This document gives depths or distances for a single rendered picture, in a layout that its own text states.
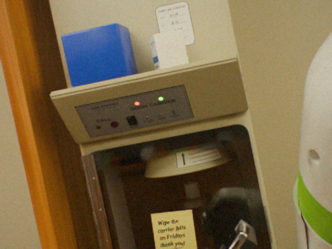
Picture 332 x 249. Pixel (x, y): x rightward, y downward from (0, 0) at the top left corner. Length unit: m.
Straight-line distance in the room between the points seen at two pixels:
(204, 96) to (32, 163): 0.32
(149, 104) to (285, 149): 0.58
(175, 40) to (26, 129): 0.30
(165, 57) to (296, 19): 0.58
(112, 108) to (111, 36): 0.13
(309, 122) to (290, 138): 1.14
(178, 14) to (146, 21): 0.06
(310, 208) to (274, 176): 1.09
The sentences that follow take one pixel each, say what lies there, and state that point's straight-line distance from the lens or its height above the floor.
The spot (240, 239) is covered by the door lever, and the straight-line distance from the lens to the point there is 1.12.
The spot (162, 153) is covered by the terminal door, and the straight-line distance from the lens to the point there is 1.15.
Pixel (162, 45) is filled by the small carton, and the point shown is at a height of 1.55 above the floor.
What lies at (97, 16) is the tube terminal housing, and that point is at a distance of 1.18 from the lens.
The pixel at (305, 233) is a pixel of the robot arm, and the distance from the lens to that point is 0.55.
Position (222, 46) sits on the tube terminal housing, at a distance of 1.15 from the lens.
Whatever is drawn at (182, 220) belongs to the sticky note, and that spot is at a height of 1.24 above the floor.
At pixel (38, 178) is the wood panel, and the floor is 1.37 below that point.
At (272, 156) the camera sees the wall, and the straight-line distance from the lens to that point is 1.59.
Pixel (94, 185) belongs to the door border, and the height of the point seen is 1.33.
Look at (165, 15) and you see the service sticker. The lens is 1.16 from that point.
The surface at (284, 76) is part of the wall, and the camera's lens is 1.58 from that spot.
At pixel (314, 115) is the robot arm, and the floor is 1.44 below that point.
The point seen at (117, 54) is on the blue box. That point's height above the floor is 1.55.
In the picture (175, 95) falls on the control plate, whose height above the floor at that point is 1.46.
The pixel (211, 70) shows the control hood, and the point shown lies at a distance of 1.04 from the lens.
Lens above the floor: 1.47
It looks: 3 degrees down
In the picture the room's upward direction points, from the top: 12 degrees counter-clockwise
